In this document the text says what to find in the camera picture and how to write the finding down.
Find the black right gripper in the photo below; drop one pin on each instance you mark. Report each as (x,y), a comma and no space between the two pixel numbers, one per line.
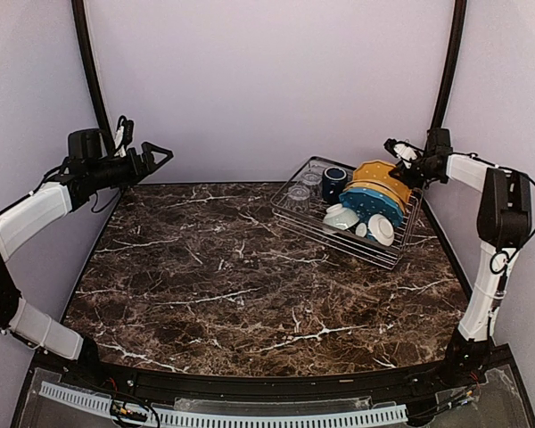
(404,176)

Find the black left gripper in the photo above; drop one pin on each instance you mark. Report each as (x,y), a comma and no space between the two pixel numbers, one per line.
(139,172)

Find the yellow dotted plate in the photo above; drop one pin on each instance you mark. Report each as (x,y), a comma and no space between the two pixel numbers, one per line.
(379,171)

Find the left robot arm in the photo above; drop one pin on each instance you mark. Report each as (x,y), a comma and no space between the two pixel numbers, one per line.
(30,224)

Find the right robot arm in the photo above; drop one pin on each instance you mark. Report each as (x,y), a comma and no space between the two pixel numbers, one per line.
(503,226)

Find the blue dotted plate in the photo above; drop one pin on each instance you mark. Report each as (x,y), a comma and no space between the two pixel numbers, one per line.
(367,202)

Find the white blue bowl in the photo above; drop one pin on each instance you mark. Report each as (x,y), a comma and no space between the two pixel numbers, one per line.
(380,229)

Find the small white cup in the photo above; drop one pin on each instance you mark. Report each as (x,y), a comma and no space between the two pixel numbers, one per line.
(361,230)

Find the dark blue mug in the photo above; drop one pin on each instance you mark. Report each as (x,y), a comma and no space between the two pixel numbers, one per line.
(334,179)

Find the pale green ribbed bowl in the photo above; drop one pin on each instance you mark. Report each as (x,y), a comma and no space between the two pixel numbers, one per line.
(340,217)

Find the clear glass cup far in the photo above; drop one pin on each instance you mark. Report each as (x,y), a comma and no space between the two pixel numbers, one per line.
(313,181)

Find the clear glass cup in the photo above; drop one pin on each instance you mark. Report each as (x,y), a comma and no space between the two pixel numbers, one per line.
(298,198)
(313,181)

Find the clear glass cup near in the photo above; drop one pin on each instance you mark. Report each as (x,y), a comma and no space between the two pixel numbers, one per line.
(298,198)

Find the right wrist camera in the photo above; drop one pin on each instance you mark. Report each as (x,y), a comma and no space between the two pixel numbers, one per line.
(403,151)

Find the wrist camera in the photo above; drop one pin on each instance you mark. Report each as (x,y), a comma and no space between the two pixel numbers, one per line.
(403,151)
(123,136)

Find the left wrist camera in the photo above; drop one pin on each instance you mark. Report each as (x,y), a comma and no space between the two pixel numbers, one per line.
(123,136)

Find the metal wire dish rack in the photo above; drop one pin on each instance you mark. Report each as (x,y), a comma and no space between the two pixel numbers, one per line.
(310,222)

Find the black right corner post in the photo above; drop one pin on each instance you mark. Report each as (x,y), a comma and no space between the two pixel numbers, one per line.
(450,64)

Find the black corner post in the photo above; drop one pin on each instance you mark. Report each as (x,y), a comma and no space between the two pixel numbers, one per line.
(450,64)
(89,67)

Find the black left corner post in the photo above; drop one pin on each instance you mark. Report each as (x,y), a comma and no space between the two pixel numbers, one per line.
(89,67)

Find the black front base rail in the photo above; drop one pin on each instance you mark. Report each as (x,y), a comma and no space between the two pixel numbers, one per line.
(402,385)

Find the white slotted cable duct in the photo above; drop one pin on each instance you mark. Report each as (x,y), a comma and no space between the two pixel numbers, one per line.
(217,413)

